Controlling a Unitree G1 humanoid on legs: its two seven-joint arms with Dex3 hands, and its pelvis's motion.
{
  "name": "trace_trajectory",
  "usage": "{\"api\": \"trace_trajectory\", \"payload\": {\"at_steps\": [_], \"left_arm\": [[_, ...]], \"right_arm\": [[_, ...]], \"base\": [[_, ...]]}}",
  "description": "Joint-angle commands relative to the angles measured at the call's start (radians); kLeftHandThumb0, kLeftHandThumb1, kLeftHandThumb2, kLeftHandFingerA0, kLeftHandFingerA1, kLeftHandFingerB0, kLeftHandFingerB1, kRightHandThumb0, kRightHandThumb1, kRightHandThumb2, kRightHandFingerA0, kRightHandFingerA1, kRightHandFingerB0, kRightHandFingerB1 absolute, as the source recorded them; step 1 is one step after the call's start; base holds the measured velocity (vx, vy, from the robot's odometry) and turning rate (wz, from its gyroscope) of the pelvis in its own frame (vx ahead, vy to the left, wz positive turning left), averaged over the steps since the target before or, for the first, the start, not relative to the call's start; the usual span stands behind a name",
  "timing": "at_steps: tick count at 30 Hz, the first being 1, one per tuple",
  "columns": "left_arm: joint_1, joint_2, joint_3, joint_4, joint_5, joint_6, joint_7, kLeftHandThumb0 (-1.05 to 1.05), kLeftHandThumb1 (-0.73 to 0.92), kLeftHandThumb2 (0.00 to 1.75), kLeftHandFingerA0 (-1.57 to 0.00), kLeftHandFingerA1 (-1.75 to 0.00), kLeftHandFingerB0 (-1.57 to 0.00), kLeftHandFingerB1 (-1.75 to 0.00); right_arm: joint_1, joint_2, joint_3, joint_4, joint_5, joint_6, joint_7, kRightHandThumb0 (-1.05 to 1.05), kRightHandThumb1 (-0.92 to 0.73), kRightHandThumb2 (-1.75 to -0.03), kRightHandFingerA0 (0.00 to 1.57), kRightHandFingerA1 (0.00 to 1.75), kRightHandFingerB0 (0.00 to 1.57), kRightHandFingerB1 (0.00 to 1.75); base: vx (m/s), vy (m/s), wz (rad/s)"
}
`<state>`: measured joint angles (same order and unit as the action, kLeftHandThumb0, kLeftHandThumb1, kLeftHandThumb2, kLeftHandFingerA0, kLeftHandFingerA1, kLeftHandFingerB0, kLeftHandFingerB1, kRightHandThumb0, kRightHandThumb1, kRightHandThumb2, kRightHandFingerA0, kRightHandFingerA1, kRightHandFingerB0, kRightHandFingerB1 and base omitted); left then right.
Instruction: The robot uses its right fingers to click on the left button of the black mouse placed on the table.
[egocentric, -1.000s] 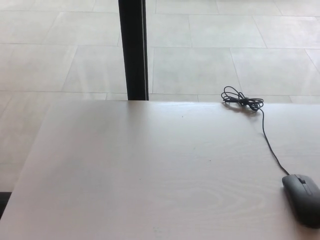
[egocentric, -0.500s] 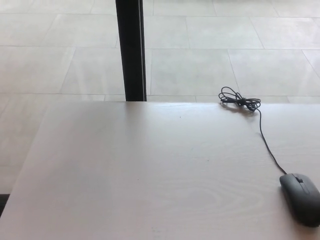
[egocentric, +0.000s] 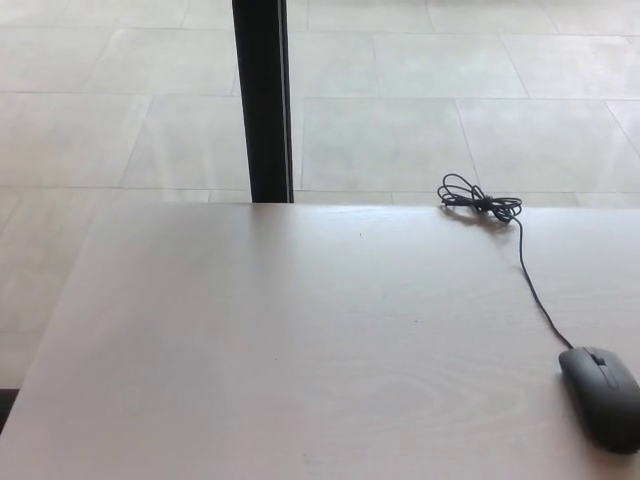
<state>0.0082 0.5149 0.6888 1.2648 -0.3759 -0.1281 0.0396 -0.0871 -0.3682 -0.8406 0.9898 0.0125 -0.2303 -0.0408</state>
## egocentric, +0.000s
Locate black mouse cable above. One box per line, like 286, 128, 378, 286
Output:
436, 173, 575, 350

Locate black computer mouse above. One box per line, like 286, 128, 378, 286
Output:
557, 345, 640, 455

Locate black vertical post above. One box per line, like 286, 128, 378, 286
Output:
231, 0, 295, 204

